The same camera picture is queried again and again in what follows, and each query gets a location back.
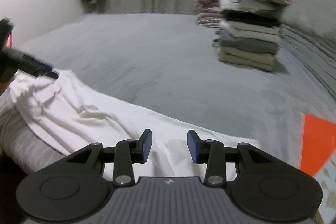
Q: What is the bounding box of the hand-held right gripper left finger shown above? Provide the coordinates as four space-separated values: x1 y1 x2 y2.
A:
63 129 153 186

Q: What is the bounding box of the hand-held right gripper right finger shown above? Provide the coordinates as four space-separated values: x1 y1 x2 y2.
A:
187 130 276 186

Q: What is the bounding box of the grey folded garment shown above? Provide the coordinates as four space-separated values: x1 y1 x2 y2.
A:
212 30 280 55

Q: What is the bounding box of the black folded garment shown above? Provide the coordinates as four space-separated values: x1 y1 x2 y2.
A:
223 10 281 28

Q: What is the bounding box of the white folded garment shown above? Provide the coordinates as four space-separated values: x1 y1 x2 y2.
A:
219 20 282 42

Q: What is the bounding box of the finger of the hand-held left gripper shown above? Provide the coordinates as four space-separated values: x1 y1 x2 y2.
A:
18 68 59 80
9 48 53 70

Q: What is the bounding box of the folded pink and grey quilt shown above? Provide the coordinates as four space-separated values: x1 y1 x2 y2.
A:
196 0 226 28

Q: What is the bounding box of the orange book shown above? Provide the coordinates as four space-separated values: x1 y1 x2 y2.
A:
299 113 336 177

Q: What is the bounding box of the beige folded garment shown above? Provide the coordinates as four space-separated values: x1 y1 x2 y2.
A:
214 44 276 72

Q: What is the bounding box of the grey bed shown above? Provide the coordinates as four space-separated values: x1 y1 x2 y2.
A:
0 13 336 177

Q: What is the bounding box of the light blue booklet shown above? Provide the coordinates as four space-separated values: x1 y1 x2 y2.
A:
314 158 336 224

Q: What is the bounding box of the white long-sleeved shirt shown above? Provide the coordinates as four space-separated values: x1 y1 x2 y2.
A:
0 69 261 180

